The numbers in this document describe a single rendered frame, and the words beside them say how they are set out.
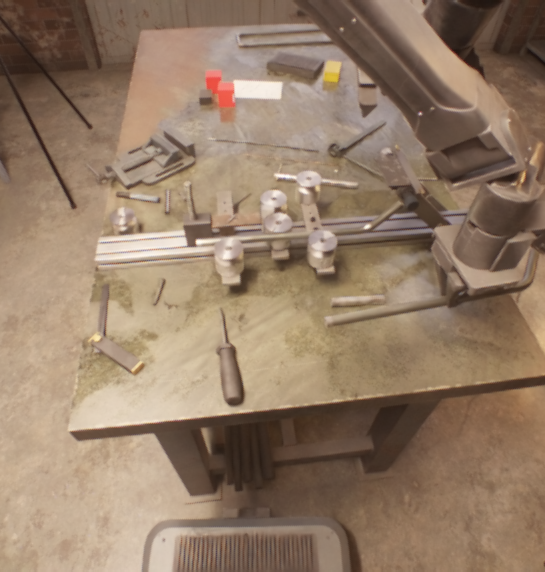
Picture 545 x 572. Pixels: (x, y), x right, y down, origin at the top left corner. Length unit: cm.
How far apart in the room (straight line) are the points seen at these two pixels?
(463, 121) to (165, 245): 58
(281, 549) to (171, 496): 47
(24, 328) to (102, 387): 135
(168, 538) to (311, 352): 72
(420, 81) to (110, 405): 58
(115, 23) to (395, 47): 356
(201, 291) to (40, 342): 127
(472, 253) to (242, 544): 95
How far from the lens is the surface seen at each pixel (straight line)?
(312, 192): 87
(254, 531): 125
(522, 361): 82
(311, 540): 125
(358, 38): 37
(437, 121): 43
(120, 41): 391
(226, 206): 88
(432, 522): 160
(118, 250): 85
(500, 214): 50
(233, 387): 65
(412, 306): 60
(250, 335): 73
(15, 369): 195
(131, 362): 72
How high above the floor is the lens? 149
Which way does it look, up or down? 51 degrees down
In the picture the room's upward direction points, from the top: 1 degrees clockwise
